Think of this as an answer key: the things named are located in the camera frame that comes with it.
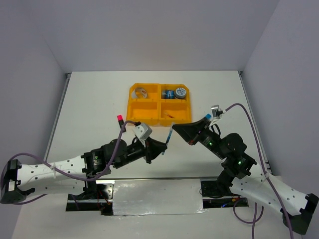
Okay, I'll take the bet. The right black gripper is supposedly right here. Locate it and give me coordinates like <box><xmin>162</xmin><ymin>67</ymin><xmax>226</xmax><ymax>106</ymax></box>
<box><xmin>171</xmin><ymin>116</ymin><xmax>226</xmax><ymax>159</ymax></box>

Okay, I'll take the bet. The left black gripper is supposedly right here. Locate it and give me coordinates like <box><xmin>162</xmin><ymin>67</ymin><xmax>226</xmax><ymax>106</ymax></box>
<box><xmin>113</xmin><ymin>135</ymin><xmax>167</xmax><ymax>168</ymax></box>

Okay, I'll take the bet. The blue pen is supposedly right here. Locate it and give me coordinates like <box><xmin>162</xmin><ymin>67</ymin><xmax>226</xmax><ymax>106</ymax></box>
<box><xmin>161</xmin><ymin>122</ymin><xmax>175</xmax><ymax>155</ymax></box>

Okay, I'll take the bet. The blue cap black highlighter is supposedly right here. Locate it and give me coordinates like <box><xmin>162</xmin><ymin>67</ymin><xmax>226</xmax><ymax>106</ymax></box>
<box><xmin>203</xmin><ymin>114</ymin><xmax>211</xmax><ymax>122</ymax></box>

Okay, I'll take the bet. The pink cap black highlighter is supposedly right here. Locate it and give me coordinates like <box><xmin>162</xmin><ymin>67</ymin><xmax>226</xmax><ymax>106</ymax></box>
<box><xmin>117</xmin><ymin>115</ymin><xmax>126</xmax><ymax>132</ymax></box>

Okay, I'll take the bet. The silver clear tape roll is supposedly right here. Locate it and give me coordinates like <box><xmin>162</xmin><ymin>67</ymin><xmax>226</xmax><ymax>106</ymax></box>
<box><xmin>131</xmin><ymin>87</ymin><xmax>148</xmax><ymax>99</ymax></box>

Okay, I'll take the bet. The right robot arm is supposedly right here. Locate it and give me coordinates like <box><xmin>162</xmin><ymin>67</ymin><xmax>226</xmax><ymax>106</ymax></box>
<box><xmin>172</xmin><ymin>118</ymin><xmax>319</xmax><ymax>235</ymax></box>

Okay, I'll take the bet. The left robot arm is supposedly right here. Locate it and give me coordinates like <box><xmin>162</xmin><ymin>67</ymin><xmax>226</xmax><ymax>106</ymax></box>
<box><xmin>0</xmin><ymin>137</ymin><xmax>167</xmax><ymax>205</ymax></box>

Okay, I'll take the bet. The yellow four-compartment organizer tray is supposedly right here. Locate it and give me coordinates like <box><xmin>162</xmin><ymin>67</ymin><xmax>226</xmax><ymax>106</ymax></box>
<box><xmin>126</xmin><ymin>83</ymin><xmax>192</xmax><ymax>126</ymax></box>

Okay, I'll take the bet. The silver foil covered panel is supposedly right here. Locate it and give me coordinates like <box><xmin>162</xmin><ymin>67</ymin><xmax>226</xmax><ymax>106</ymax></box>
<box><xmin>113</xmin><ymin>179</ymin><xmax>204</xmax><ymax>216</ymax></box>

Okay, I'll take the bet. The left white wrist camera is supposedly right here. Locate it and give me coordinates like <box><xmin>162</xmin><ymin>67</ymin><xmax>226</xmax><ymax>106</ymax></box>
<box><xmin>133</xmin><ymin>123</ymin><xmax>153</xmax><ymax>144</ymax></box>

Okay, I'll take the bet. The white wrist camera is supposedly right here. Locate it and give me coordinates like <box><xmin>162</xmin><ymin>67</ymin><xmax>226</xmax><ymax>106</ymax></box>
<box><xmin>133</xmin><ymin>123</ymin><xmax>153</xmax><ymax>144</ymax></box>
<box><xmin>210</xmin><ymin>105</ymin><xmax>225</xmax><ymax>126</ymax></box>

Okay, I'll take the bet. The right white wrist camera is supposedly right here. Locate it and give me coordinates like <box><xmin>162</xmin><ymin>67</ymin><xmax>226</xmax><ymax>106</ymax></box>
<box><xmin>210</xmin><ymin>105</ymin><xmax>225</xmax><ymax>126</ymax></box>

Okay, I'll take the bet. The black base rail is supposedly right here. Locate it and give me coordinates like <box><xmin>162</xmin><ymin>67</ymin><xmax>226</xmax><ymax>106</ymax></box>
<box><xmin>66</xmin><ymin>178</ymin><xmax>249</xmax><ymax>216</ymax></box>

